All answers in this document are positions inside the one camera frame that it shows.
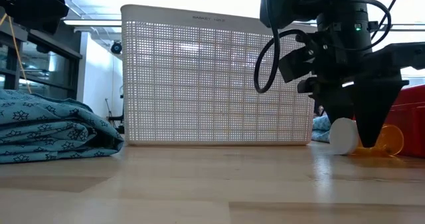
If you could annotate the red first aid kit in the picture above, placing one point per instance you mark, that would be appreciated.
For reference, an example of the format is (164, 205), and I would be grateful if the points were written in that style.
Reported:
(411, 117)

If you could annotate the person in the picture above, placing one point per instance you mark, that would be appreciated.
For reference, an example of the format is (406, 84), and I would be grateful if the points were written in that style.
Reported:
(319, 111)

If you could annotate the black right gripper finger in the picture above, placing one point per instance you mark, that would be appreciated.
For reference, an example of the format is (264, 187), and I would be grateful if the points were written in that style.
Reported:
(375, 111)
(337, 101)

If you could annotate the long ceiling light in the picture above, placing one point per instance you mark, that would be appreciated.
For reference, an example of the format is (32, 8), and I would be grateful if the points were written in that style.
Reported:
(93, 22)

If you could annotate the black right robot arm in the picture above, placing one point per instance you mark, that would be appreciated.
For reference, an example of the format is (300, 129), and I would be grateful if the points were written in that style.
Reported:
(345, 4)

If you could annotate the white perforated plastic basket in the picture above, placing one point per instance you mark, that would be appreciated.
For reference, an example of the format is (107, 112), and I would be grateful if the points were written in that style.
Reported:
(216, 84)

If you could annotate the black round wall camera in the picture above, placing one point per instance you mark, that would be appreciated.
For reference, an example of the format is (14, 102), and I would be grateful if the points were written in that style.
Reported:
(116, 48)

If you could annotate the blue patterned hospital gown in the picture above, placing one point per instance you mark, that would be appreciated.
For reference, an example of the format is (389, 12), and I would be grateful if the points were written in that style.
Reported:
(50, 131)
(321, 131)

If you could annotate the orange pill bottle white cap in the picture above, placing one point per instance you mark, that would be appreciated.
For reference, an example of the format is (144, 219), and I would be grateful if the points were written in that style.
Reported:
(343, 136)

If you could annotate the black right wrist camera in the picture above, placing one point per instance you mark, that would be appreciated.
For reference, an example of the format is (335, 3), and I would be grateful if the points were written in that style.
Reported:
(295, 64)

